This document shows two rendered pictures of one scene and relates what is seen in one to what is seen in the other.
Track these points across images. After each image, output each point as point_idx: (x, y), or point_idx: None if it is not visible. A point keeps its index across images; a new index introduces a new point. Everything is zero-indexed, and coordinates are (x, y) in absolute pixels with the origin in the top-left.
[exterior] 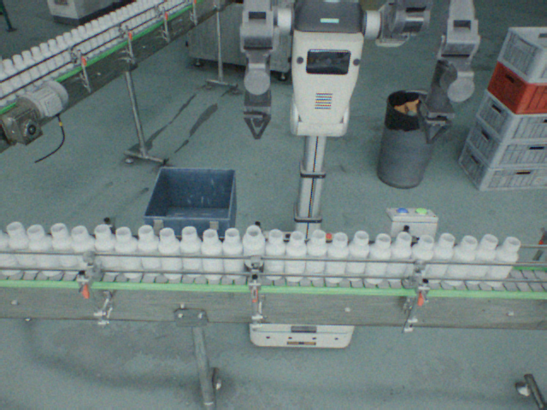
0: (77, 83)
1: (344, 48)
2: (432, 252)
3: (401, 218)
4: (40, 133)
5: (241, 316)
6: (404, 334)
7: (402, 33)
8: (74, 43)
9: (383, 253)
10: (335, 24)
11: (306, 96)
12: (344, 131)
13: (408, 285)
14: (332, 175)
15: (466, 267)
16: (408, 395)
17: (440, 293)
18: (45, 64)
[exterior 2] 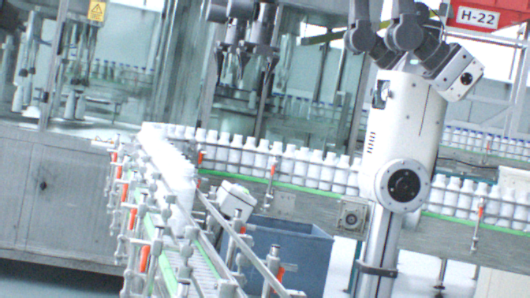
0: (466, 237)
1: (389, 78)
2: (170, 172)
3: (224, 182)
4: (359, 232)
5: (128, 236)
6: (114, 262)
7: (431, 69)
8: (497, 198)
9: (162, 165)
10: (416, 65)
11: (366, 135)
12: (375, 190)
13: (154, 217)
14: None
15: (164, 191)
16: None
17: (147, 222)
18: (438, 193)
